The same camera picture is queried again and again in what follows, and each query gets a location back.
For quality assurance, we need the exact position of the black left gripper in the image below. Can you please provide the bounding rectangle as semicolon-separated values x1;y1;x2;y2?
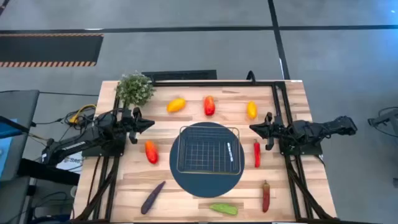
119;106;155;145

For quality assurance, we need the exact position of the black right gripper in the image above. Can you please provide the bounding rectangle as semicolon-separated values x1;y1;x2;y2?
249;111;282;151

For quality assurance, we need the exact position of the bright red chili pepper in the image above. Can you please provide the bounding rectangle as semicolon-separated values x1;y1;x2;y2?
253;139;262;169

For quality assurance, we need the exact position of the red and yellow mango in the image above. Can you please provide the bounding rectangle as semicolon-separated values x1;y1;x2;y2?
144;140;160;165

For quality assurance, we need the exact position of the orange-yellow mango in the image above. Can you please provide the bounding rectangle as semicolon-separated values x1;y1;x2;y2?
166;97;187;113

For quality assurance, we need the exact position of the gold wire basket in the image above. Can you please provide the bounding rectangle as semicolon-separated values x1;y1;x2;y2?
176;125;243;175

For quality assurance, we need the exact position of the dark red pepper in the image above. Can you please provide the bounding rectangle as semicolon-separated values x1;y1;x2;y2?
262;179;271;213

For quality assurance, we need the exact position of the dark purple eggplant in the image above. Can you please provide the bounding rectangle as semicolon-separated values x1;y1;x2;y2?
140;180;167;215

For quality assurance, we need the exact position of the green pepper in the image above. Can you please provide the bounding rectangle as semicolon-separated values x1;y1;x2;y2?
208;202;239;216

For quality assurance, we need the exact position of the potted green plant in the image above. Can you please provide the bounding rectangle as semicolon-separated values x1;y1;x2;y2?
114;70;156;108

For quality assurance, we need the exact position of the round blue woven placemat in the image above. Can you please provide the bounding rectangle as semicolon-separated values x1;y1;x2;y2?
169;121;246;198

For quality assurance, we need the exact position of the white printed paper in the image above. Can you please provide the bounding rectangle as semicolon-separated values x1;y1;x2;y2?
56;152;84;174

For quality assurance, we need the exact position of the black beam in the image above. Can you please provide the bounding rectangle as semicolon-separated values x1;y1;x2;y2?
17;157;81;187

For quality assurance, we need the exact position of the black hazard-striped floor mat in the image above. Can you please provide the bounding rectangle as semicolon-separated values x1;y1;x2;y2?
0;33;104;68

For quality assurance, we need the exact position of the grey stand foot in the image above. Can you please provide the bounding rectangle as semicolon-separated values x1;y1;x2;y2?
367;106;398;139

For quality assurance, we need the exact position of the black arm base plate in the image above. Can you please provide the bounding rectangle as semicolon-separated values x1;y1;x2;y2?
81;141;127;158
279;136;324;156

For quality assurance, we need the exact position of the black metal table frame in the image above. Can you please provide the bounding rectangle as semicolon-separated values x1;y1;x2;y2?
74;79;340;224

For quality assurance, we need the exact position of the yellow cable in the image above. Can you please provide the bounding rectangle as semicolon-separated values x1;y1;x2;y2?
68;104;97;124

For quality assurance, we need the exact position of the thin black floor cable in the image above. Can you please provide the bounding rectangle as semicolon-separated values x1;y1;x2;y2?
39;91;100;97

